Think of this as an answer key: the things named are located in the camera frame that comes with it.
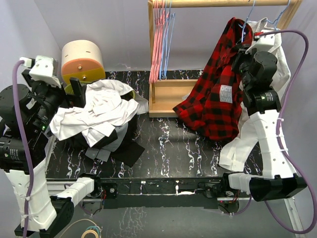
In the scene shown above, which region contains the cream cylindrical drum toy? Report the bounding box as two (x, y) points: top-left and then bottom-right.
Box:
(61, 40), (106, 84)

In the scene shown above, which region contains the red black plaid shirt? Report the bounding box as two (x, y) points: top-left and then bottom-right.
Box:
(173, 17), (253, 141)

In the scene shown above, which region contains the coiled beige cable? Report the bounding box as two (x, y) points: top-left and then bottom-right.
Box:
(59, 218), (103, 238)

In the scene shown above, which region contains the grey garment in pile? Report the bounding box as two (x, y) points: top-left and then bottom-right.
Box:
(85, 123), (128, 162)

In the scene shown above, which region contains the aluminium frame rail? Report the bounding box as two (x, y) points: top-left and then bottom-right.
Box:
(44, 179), (307, 238)

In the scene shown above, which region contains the light blue wire hanger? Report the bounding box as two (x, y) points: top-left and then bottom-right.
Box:
(241, 0), (256, 43)

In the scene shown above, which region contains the wooden clothes rack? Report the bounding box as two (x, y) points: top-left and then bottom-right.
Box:
(148, 0), (302, 118)

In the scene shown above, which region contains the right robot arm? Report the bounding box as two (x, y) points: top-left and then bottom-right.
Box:
(220, 45), (307, 201)

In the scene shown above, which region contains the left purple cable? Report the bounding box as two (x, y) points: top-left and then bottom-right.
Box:
(12, 59), (95, 238)

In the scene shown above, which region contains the pink wire hanger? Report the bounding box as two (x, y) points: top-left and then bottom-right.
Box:
(149, 0), (170, 85)

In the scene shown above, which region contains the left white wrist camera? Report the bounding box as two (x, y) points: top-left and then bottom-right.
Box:
(19, 55), (61, 88)

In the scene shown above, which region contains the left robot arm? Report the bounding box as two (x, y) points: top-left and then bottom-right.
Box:
(0, 69), (102, 238)

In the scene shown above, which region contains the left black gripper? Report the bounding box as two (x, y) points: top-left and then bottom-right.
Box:
(24, 68), (86, 130)

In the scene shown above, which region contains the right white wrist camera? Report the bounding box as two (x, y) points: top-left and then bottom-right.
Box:
(246, 30), (275, 54)

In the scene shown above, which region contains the black garment in pile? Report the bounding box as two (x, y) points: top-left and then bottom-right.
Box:
(66, 120), (145, 167)

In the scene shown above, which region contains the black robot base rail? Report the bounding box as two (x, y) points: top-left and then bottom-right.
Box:
(74, 176), (251, 210)

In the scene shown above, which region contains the white shirt on hanger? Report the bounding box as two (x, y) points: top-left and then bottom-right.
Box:
(182, 17), (292, 173)

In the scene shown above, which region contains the green laundry basket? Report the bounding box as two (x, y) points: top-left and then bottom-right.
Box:
(65, 84), (135, 100)

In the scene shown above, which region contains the blue hanger holding shirt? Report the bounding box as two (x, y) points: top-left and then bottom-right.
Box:
(266, 0), (291, 31)

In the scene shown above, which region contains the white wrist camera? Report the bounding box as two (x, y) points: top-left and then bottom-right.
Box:
(246, 30), (275, 54)
(19, 55), (61, 88)

